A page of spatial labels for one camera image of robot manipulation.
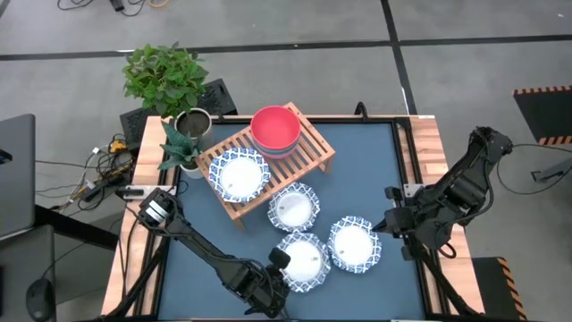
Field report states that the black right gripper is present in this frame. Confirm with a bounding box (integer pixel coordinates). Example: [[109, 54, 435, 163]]
[[373, 206, 421, 239]]

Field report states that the blue white bowl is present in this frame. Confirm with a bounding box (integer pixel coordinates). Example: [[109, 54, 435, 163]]
[[326, 216, 383, 275], [207, 147, 273, 205]]

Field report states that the blue patterned paper plate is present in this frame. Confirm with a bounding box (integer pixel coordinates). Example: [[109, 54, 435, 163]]
[[275, 231, 332, 294], [266, 182, 322, 233]]

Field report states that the pink bowl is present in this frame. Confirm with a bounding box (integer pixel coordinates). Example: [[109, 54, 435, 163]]
[[257, 142, 299, 161]]

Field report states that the red bowl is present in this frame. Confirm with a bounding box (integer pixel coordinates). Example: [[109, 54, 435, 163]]
[[249, 105, 302, 151]]

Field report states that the slatted wooden shelf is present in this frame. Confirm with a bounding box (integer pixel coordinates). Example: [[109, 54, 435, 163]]
[[195, 101, 337, 232]]

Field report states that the black hazard-striped floor mat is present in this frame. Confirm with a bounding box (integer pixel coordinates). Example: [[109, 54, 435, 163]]
[[512, 84, 572, 148], [471, 256, 529, 322]]

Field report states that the snake plant in white pot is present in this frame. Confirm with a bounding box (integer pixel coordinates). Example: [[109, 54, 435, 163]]
[[156, 121, 206, 180]]

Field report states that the small black device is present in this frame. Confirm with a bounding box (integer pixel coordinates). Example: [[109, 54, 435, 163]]
[[114, 186, 147, 200]]

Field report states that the grey metal stand foot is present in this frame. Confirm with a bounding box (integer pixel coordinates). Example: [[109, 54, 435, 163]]
[[530, 157, 572, 183]]

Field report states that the black power strip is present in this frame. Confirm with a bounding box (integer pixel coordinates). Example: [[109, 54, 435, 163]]
[[80, 173, 130, 203]]

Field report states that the black computer mouse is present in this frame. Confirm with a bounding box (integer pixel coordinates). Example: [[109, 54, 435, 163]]
[[25, 277, 56, 322]]

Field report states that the leafy green potted plant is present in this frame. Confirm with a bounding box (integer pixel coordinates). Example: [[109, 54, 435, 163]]
[[122, 41, 215, 152]]

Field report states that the grey flat panel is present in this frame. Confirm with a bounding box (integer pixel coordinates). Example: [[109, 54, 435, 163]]
[[0, 113, 37, 239]]

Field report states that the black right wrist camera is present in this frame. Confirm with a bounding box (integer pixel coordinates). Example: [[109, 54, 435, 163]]
[[384, 185, 406, 203]]

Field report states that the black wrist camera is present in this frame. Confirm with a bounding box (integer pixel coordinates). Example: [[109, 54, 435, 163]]
[[267, 247, 292, 271], [384, 185, 406, 203]]

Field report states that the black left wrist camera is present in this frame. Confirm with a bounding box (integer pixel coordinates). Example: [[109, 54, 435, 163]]
[[267, 247, 292, 271]]

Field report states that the black rig frame strut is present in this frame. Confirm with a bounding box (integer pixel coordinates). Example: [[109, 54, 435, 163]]
[[103, 241, 173, 321], [404, 236, 482, 319]]

